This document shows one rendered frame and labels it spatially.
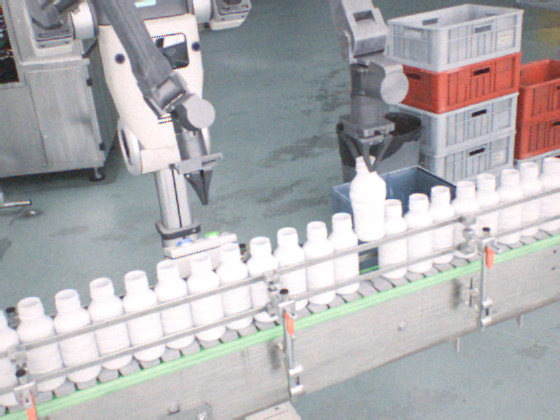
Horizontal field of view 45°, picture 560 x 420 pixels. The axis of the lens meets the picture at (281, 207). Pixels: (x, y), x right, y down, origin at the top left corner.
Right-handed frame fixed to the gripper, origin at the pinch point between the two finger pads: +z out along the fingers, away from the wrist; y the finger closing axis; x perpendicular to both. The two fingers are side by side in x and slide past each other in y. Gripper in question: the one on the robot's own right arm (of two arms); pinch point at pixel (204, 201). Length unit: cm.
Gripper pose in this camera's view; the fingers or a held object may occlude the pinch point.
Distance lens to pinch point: 142.9
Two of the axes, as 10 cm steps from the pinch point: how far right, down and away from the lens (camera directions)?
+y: 9.1, -2.4, 3.5
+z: 2.2, 9.7, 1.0
